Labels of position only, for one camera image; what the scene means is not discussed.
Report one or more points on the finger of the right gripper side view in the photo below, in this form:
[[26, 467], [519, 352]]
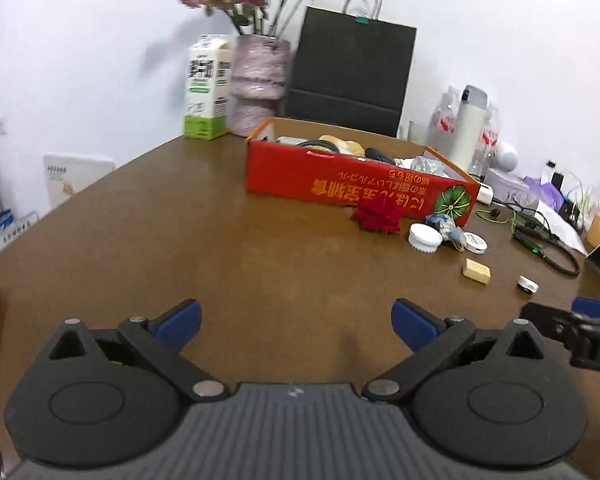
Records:
[[586, 306]]

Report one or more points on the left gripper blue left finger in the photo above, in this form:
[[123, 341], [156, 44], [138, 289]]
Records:
[[177, 327]]

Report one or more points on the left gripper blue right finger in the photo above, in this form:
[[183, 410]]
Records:
[[415, 326]]

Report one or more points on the white earbud case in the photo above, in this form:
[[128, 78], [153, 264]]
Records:
[[528, 286]]

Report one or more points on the small yellow eraser block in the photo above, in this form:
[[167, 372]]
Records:
[[476, 272]]

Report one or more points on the white round brush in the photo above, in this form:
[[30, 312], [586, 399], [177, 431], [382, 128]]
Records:
[[424, 238]]

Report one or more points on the blue white snack packet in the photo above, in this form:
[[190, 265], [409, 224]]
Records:
[[450, 232]]

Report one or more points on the red knitted cloth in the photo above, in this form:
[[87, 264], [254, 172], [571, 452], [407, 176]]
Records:
[[379, 215]]

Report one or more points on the clear crinkled plastic bag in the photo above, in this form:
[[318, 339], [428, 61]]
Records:
[[424, 165]]

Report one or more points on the yellow white plush hamster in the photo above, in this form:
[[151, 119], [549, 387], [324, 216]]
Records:
[[345, 147]]

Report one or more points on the round white tin lid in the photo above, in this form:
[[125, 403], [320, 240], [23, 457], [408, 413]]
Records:
[[474, 243]]

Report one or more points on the navy blue zip pouch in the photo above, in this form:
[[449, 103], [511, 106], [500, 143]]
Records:
[[377, 156]]

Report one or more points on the purple plastic bag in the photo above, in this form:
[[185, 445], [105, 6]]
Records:
[[545, 193]]

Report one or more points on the lavender tissue box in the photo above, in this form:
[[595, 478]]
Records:
[[507, 188]]

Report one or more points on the white round speaker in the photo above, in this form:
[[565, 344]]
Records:
[[505, 156]]

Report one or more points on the right clear water bottle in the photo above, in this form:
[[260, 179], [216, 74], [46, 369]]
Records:
[[487, 142]]

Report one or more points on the clear water bottle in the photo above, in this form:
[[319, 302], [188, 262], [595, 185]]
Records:
[[487, 142], [440, 132]]

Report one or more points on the white box on floor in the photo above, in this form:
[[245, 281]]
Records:
[[68, 174]]

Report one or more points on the red cardboard box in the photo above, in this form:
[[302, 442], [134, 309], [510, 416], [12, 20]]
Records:
[[300, 173]]

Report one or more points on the left clear water bottle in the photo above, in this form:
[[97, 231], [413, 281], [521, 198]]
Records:
[[440, 132]]

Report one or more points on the clear drinking glass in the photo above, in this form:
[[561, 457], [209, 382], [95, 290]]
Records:
[[417, 133]]

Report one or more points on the white thermos bottle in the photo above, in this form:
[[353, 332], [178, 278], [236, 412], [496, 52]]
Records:
[[468, 125]]

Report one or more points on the white green milk carton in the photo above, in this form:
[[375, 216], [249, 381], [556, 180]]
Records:
[[210, 61]]

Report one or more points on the black paper shopping bag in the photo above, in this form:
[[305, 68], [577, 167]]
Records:
[[351, 69]]

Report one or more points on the purple marbled vase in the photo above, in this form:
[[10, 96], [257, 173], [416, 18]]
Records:
[[258, 82]]

